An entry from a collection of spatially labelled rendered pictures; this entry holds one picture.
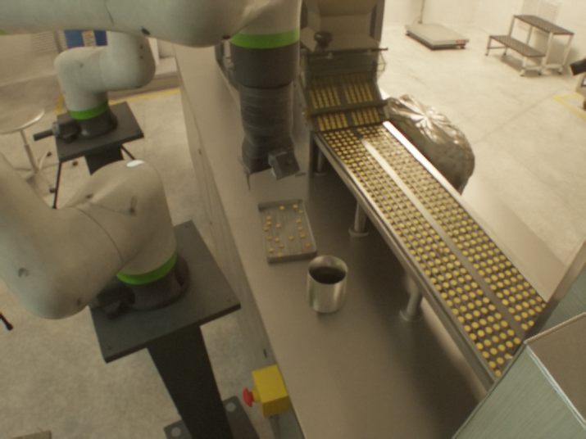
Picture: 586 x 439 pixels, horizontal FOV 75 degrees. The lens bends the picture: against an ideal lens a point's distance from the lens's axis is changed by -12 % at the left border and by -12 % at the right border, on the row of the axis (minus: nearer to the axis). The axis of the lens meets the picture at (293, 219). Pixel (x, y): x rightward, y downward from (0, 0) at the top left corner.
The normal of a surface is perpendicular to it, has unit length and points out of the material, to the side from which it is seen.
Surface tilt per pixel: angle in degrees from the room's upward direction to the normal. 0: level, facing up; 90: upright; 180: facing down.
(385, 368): 0
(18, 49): 90
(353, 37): 42
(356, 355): 0
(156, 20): 104
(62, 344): 0
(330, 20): 90
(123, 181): 10
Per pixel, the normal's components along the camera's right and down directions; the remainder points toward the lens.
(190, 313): 0.00, -0.75
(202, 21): 0.18, 0.84
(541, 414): -0.95, 0.21
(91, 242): 0.68, -0.29
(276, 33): 0.34, 0.63
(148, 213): 0.90, 0.26
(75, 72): 0.05, 0.62
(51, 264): 0.53, -0.15
